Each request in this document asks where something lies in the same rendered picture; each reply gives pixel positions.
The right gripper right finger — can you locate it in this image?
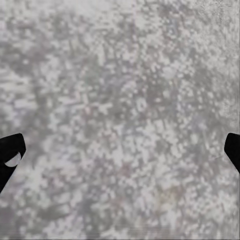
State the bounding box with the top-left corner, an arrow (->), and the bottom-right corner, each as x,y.
224,133 -> 240,173

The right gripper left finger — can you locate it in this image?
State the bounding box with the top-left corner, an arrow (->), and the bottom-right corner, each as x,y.
0,133 -> 26,193

